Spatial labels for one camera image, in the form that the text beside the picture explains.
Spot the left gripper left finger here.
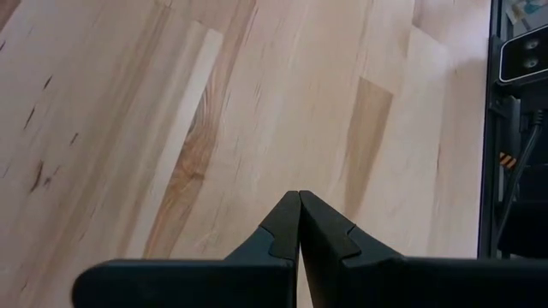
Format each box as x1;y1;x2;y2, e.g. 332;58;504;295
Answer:
71;190;302;308

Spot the black depth camera cable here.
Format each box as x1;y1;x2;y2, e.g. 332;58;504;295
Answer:
496;109;545;243

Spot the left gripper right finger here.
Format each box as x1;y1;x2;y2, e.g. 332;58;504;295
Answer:
299;190;548;308

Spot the orange black striped label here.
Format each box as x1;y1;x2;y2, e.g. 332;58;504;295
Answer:
498;151;518;170

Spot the printed paper sheet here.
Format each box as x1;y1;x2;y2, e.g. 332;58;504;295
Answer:
504;0;548;38

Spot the black table-level depth camera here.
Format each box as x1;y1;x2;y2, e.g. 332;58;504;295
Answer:
497;23;548;86

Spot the black camera stand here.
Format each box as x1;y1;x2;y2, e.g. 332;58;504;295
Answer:
498;80;548;258

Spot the black table edge rail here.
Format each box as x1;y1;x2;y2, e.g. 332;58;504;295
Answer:
477;0;506;260

